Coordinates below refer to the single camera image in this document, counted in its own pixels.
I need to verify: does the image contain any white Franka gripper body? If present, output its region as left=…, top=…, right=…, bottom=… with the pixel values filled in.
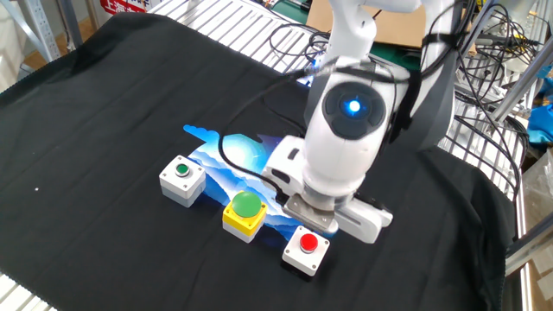
left=261, top=135, right=394, bottom=245

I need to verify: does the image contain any white box red button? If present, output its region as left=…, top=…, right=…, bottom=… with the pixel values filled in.
left=280, top=225, right=331, bottom=282

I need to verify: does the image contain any yellow box green mushroom button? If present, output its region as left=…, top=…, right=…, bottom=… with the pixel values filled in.
left=221, top=190, right=269, bottom=244

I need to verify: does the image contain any white box small green button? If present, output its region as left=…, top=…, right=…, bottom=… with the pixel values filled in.
left=158, top=154, right=207, bottom=209

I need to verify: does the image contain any clear plastic bag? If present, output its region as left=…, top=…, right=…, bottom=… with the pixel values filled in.
left=521, top=149, right=553, bottom=234

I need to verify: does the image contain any cardboard box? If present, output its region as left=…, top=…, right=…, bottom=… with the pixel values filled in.
left=305, top=0, right=477, bottom=56

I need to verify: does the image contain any black cloth with blue print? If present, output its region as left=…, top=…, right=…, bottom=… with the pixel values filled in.
left=0, top=11, right=518, bottom=311

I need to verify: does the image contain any red and white sign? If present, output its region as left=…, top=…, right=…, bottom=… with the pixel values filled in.
left=99, top=0, right=149, bottom=16

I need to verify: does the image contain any perforated steel angle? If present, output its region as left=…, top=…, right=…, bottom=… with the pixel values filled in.
left=0, top=0, right=61, bottom=64

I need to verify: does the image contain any silver bracket on gripper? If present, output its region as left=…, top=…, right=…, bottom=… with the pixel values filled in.
left=283, top=194, right=340, bottom=235

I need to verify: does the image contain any black cable bundle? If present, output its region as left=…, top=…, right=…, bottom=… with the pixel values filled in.
left=267, top=0, right=541, bottom=202

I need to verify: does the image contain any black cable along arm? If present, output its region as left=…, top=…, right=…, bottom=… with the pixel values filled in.
left=218, top=0, right=476, bottom=204

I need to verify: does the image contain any grey metal rail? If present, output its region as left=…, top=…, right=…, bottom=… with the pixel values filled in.
left=504, top=224, right=553, bottom=277

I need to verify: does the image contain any aluminium frame post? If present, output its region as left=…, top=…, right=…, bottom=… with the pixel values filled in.
left=486, top=41, right=553, bottom=126
left=457, top=0, right=500, bottom=83

